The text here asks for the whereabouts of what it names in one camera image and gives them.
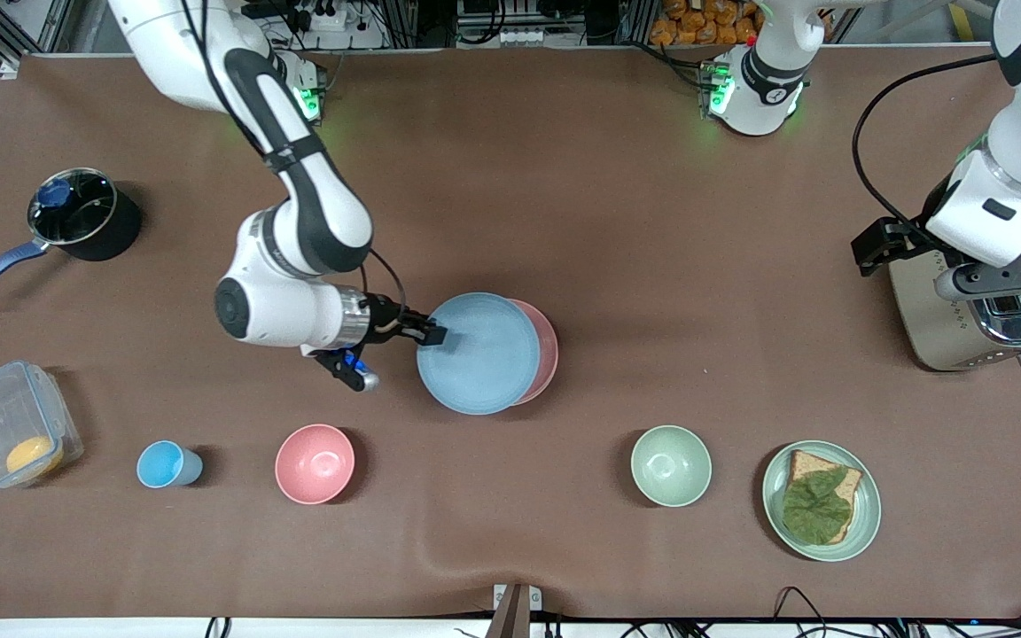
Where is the blue plate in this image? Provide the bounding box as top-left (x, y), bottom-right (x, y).
top-left (416, 292), bottom-right (542, 416)

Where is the pink plate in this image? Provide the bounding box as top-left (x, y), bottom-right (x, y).
top-left (509, 300), bottom-right (560, 407)

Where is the silver toaster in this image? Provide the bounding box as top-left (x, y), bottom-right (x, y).
top-left (889, 217), bottom-right (1021, 372)

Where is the pink bowl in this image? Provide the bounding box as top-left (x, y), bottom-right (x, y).
top-left (275, 424), bottom-right (356, 506)

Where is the brown tablecloth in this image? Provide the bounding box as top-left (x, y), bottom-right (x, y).
top-left (0, 44), bottom-right (1021, 621)

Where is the brown bread slice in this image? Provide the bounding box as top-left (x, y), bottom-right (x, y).
top-left (785, 450), bottom-right (864, 543)

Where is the green lettuce leaf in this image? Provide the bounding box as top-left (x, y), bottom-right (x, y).
top-left (782, 468), bottom-right (854, 545)

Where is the blue cup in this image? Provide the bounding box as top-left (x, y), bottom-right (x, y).
top-left (136, 440), bottom-right (204, 489)

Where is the green bowl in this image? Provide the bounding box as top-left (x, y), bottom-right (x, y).
top-left (630, 425), bottom-right (713, 508)

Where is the green plate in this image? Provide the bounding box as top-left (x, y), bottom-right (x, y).
top-left (761, 440), bottom-right (882, 563)

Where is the bag of orange buns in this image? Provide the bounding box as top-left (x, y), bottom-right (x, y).
top-left (650, 0), bottom-right (761, 47)

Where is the white power strip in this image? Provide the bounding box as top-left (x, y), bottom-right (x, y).
top-left (292, 0), bottom-right (350, 33)

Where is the glass lid with blue knob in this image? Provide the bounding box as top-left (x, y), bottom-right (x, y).
top-left (27, 168), bottom-right (118, 245)

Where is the yellow orange fruit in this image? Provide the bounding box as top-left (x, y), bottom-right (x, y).
top-left (5, 436), bottom-right (65, 476)

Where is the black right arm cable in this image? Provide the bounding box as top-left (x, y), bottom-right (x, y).
top-left (177, 0), bottom-right (408, 313)

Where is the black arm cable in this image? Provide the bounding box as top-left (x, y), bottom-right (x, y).
top-left (851, 53), bottom-right (1001, 242)
top-left (177, 0), bottom-right (408, 313)

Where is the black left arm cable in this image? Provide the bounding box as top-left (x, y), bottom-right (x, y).
top-left (851, 53), bottom-right (1001, 242)

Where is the black saucepan with blue handle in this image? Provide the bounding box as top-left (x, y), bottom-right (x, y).
top-left (0, 167), bottom-right (144, 306)

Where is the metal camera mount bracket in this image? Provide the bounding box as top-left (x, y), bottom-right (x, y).
top-left (492, 583), bottom-right (544, 638)

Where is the black looped cable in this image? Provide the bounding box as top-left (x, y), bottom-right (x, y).
top-left (772, 586), bottom-right (832, 623)

